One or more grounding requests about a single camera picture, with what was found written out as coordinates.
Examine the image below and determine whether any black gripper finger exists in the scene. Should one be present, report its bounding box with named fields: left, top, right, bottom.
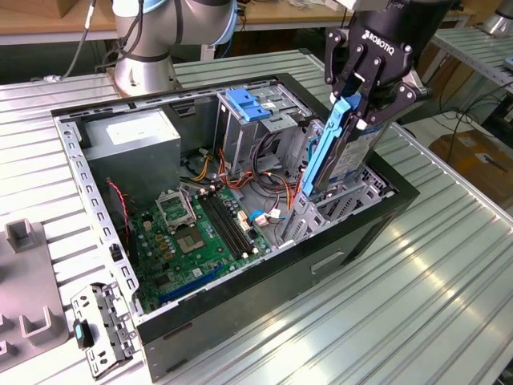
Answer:
left=324, top=28, right=368, bottom=102
left=355, top=57, right=433, bottom=130

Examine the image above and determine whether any hard disk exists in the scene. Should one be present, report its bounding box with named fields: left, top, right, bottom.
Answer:
left=300, top=94, right=386, bottom=202

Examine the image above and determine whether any grey metal disk bay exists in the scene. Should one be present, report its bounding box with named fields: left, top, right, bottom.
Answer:
left=276, top=120, right=396, bottom=248

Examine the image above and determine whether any metal slat side table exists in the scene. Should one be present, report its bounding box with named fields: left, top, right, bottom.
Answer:
left=430, top=26, right=513, bottom=117

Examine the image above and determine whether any large brown cardboard box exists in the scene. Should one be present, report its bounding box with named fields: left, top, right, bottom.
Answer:
left=428, top=128, right=513, bottom=201

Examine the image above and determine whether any blue drive latch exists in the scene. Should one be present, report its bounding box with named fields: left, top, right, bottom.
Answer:
left=225, top=90, right=274, bottom=124

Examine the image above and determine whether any grey optical drive cage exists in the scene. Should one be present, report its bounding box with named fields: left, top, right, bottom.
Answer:
left=214, top=79, right=317, bottom=180

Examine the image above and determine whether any black RAM slot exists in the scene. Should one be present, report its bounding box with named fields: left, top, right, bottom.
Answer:
left=214, top=190, right=257, bottom=257
left=204, top=192, right=247, bottom=259
left=199, top=192, right=241, bottom=260
left=209, top=191, right=252, bottom=257

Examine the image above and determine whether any grey power supply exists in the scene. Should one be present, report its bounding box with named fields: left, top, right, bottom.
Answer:
left=82, top=108, right=184, bottom=205

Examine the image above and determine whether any metal socket cover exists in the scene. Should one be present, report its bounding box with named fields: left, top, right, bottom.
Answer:
left=155, top=188, right=198, bottom=236

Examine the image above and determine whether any CPU socket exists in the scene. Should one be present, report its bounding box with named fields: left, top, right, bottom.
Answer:
left=172, top=227, right=208, bottom=257

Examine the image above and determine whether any green motherboard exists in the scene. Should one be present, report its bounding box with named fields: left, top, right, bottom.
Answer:
left=127, top=186, right=273, bottom=316

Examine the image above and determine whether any black PC case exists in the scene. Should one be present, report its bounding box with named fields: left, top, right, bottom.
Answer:
left=50, top=71, right=420, bottom=384

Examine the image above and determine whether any black case fan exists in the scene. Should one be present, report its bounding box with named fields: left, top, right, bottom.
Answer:
left=104, top=180, right=139, bottom=268

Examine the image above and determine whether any blue expansion slot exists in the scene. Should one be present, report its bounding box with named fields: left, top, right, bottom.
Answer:
left=158, top=262, right=225, bottom=306

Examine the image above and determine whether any wooden desk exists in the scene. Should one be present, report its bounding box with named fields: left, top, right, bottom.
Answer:
left=0, top=0, right=478, bottom=77

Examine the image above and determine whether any black blue retention latch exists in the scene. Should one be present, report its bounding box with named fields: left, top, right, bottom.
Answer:
left=73, top=318, right=97, bottom=350

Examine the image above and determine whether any grey parts rack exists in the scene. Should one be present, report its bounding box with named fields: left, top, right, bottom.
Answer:
left=0, top=218, right=71, bottom=364

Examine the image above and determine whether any light blue data wire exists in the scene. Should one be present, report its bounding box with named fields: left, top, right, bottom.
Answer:
left=306, top=136, right=322, bottom=170

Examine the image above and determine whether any black cable bundle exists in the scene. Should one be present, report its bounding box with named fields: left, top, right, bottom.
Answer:
left=250, top=132, right=293, bottom=201

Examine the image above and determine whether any orange yellow power wire bundle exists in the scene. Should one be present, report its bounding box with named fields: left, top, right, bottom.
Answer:
left=180, top=146, right=312, bottom=212

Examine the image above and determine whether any short blue wire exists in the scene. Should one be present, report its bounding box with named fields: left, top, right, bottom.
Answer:
left=247, top=209, right=270, bottom=229

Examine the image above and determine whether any black cable with metal plug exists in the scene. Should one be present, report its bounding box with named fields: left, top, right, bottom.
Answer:
left=31, top=0, right=99, bottom=83

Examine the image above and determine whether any red black twisted wire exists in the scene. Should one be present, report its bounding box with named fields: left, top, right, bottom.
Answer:
left=104, top=179, right=135, bottom=260

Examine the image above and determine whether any grey metal card bracket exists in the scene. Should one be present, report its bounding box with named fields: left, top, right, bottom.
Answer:
left=70, top=280, right=139, bottom=382

